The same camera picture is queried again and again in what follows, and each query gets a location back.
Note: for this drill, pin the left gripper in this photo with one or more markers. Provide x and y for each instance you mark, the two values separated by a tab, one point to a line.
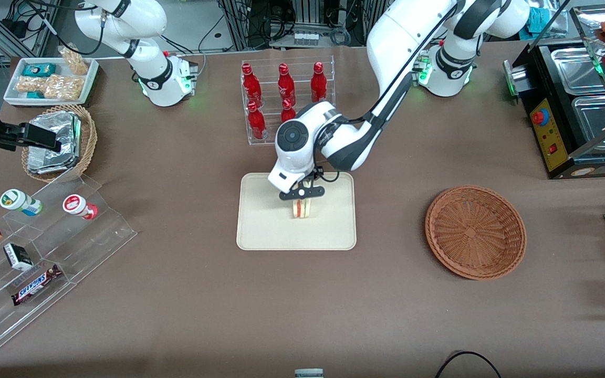
310	175

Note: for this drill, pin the triangle sandwich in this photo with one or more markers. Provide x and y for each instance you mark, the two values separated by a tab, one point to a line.
302	210

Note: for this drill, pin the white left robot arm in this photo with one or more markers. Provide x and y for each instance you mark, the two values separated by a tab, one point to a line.
402	31

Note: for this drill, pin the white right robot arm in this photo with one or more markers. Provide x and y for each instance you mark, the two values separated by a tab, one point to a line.
155	79

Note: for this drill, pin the beige plastic tray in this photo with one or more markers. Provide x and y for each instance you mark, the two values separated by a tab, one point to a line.
260	220

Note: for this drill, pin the light tan wicker basket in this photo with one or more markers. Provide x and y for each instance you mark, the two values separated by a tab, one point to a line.
88	142

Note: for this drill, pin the white rectangular snack tray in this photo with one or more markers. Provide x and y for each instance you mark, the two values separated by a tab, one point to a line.
91	73

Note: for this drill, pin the brown round wicker basket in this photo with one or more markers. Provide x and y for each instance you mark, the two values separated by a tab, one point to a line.
476	231

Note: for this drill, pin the aluminium foil container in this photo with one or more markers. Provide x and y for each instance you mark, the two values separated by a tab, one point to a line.
50	163

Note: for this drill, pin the small teal snack packet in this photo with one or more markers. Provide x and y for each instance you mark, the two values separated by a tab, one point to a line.
34	94

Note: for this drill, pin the green white yogurt cup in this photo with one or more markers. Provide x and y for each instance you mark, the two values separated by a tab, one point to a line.
16	202

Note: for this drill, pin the large clear snack bag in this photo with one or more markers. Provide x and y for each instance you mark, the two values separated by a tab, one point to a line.
63	86

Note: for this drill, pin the teal snack box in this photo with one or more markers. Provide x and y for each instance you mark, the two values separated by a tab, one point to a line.
39	70

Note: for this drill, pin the red cola bottle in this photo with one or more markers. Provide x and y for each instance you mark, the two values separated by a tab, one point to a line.
250	84
318	83
256	123
285	84
288	111

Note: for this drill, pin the red strawberry yogurt cup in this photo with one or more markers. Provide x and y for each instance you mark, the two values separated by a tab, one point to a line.
76	206

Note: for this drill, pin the black white drink carton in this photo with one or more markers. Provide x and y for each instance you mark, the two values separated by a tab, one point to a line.
18	257

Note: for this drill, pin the clear acrylic stepped shelf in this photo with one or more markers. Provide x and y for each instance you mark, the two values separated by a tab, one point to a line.
108	236

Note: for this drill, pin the clear acrylic bottle rack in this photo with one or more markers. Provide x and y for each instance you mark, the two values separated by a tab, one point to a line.
271	63

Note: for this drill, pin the Snickers chocolate bar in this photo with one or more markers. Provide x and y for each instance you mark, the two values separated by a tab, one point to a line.
34	286

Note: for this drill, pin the white power strip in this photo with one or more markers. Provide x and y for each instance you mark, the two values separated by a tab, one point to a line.
305	38

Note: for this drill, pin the small grey device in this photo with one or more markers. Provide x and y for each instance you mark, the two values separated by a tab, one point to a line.
309	374

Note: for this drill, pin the black food warmer case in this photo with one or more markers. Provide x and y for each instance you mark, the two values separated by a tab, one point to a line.
544	139

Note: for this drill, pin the teal cloth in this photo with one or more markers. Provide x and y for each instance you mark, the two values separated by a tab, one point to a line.
539	21

